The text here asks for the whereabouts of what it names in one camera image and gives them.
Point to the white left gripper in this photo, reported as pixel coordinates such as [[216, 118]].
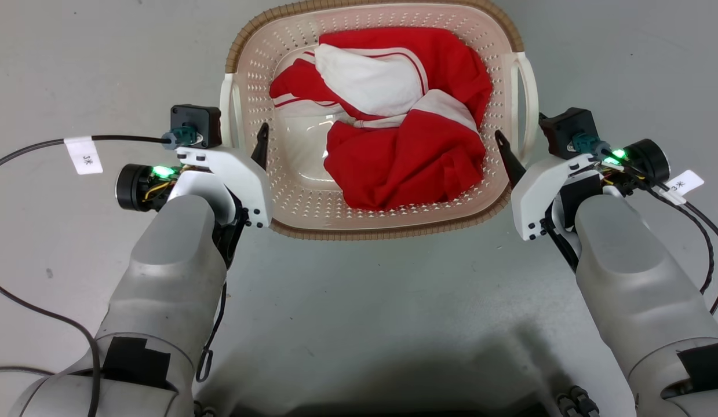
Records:
[[243, 179]]

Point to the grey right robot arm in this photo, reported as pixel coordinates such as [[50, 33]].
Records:
[[637, 289]]

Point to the red and white garment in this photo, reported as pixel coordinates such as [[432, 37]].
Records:
[[411, 162]]

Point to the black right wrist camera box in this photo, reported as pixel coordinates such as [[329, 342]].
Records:
[[567, 127]]

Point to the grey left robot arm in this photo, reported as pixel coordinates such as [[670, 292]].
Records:
[[161, 289]]

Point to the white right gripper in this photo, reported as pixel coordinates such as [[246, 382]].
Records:
[[538, 191]]

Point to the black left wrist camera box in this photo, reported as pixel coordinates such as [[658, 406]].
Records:
[[199, 119]]

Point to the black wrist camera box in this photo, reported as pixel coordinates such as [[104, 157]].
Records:
[[567, 127], [199, 119]]

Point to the beige perforated plastic laundry basket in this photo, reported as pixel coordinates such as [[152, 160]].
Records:
[[312, 208]]

